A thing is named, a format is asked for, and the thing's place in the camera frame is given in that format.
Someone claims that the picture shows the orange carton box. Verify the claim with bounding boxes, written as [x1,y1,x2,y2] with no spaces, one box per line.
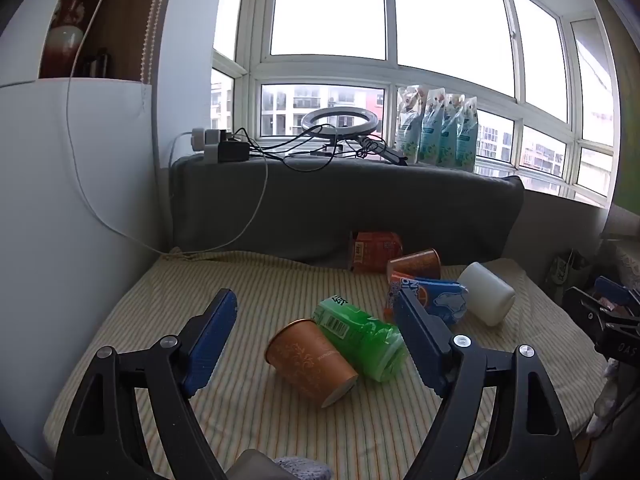
[348,231,403,275]

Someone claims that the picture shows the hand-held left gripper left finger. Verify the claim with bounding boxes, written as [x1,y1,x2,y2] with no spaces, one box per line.
[54,288,239,480]

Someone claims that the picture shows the black power adapter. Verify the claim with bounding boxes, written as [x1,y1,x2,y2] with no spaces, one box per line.
[217,141,251,163]

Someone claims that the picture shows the green curtain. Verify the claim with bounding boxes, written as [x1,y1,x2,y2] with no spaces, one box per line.
[595,0,640,213]

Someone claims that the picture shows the black cables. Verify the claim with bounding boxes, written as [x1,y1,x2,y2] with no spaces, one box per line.
[232,127,371,172]

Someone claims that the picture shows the white plastic cup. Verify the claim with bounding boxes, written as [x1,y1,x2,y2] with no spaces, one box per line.
[457,261,517,327]

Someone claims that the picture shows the white padded panel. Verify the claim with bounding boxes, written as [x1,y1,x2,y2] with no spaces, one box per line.
[0,77,172,456]

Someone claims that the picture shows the grey blanket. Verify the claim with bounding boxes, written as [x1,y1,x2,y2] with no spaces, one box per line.
[170,152,526,268]

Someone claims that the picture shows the white cable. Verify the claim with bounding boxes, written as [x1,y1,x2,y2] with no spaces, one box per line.
[65,0,269,256]

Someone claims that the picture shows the grey knitted cloth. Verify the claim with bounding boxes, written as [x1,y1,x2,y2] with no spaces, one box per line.
[225,449,334,480]

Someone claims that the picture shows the black tripod stick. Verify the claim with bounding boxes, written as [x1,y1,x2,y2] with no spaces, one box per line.
[362,137,409,166]

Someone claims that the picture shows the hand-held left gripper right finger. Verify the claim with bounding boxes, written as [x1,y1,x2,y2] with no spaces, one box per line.
[393,290,583,480]

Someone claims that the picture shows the power adapters with cables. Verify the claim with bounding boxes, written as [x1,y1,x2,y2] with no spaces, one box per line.
[191,127,233,164]

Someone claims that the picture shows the brown paper cup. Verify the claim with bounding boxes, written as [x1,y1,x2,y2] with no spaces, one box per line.
[264,318,360,408]
[386,248,442,281]

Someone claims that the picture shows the white cloth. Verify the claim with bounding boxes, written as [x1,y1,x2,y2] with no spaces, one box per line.
[585,360,622,436]

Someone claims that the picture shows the ring light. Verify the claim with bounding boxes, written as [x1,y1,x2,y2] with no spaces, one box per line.
[300,106,378,158]

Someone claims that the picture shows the red and white vase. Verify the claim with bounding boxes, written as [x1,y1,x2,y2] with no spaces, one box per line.
[47,0,97,79]

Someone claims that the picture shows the striped bed sheet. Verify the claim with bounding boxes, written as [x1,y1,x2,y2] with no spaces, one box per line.
[42,247,608,480]

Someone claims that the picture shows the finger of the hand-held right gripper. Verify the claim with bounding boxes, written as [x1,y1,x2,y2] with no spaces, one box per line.
[562,286,617,335]
[594,275,640,312]

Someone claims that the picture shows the green printed bag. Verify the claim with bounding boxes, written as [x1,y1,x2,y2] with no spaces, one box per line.
[550,250,592,306]

